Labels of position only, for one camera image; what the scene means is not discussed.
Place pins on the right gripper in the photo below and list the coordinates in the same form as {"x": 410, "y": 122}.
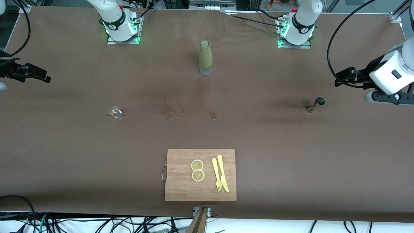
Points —
{"x": 9, "y": 70}

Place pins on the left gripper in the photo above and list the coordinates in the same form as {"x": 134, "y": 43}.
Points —
{"x": 364, "y": 75}

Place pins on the metal jigger measuring cup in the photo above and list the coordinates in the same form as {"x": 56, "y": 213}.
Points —
{"x": 320, "y": 101}

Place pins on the clear glass cup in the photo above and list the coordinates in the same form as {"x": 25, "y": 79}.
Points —
{"x": 114, "y": 111}

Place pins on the brown table cover sheet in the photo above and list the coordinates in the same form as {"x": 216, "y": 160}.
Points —
{"x": 291, "y": 161}

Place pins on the green bottle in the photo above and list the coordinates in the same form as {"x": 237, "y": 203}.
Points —
{"x": 205, "y": 55}

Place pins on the grey power strip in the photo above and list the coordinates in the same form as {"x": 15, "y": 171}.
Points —
{"x": 213, "y": 5}

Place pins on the yellow plastic fork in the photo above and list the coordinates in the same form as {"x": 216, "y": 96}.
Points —
{"x": 214, "y": 166}

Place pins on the yellow plastic knife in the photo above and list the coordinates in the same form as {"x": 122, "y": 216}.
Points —
{"x": 224, "y": 184}

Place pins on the lemon slice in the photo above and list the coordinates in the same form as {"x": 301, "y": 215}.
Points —
{"x": 197, "y": 165}
{"x": 198, "y": 175}

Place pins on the wooden cutting board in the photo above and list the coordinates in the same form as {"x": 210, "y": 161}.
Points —
{"x": 181, "y": 187}

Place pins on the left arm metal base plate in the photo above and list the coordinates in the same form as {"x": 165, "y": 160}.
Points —
{"x": 305, "y": 46}

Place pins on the aluminium frame corner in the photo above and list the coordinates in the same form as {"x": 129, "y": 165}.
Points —
{"x": 25, "y": 8}
{"x": 395, "y": 16}

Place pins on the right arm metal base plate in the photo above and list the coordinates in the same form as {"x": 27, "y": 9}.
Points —
{"x": 111, "y": 41}

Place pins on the metal bracket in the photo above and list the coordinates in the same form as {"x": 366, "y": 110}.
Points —
{"x": 194, "y": 212}

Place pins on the wooden post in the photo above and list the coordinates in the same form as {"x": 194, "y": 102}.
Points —
{"x": 199, "y": 225}

